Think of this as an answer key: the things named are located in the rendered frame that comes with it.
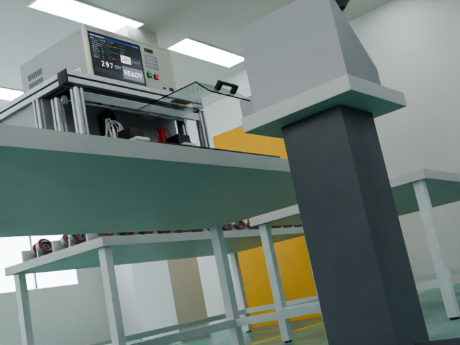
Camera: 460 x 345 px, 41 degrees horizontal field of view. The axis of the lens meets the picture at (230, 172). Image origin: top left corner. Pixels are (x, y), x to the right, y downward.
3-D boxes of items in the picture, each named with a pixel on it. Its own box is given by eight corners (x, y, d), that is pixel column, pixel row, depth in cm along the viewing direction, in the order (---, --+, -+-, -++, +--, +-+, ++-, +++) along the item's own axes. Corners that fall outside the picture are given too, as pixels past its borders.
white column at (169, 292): (211, 335, 616) (155, 33, 682) (181, 342, 580) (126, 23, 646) (174, 340, 644) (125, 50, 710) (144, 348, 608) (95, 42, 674)
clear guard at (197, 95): (250, 100, 232) (247, 86, 233) (211, 91, 212) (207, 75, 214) (186, 128, 250) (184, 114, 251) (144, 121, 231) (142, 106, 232)
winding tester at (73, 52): (178, 96, 244) (169, 49, 248) (92, 78, 209) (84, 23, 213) (112, 127, 266) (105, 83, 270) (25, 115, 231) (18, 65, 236)
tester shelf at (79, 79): (202, 109, 250) (200, 98, 251) (67, 81, 196) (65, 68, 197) (129, 141, 275) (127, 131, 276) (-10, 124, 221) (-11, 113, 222)
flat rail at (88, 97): (201, 120, 247) (200, 113, 247) (79, 98, 197) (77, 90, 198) (199, 122, 247) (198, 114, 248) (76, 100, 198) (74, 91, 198)
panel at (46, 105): (187, 189, 252) (174, 120, 258) (54, 184, 199) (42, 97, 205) (185, 189, 253) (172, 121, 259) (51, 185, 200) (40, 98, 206)
